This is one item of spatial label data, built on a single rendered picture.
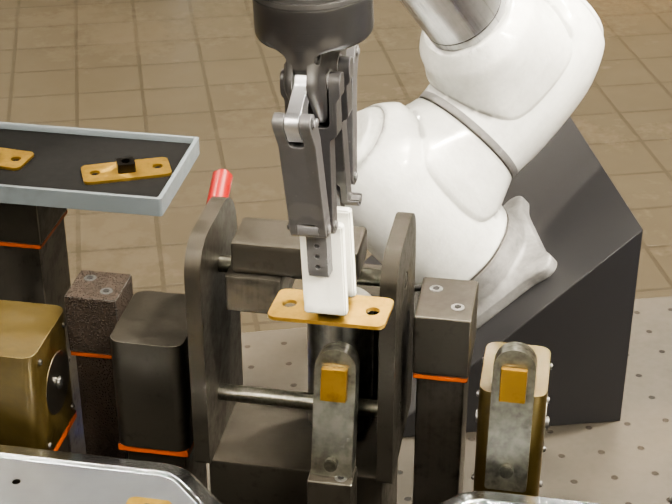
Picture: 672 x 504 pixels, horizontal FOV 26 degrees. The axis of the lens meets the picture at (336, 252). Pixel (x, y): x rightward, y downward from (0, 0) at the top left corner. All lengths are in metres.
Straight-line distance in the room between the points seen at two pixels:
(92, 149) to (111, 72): 3.25
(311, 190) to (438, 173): 0.80
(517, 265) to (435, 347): 0.54
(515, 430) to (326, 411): 0.16
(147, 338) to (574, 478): 0.65
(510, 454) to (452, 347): 0.10
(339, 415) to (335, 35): 0.46
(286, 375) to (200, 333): 0.67
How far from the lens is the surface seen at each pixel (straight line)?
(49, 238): 1.48
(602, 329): 1.78
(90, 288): 1.35
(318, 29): 0.89
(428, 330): 1.26
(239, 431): 1.37
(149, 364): 1.31
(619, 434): 1.85
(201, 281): 1.23
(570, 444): 1.82
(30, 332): 1.33
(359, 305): 1.02
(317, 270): 0.97
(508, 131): 1.74
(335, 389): 1.24
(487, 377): 1.27
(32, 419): 1.33
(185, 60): 4.78
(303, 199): 0.92
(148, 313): 1.34
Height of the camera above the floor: 1.78
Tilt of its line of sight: 30 degrees down
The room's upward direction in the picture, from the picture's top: straight up
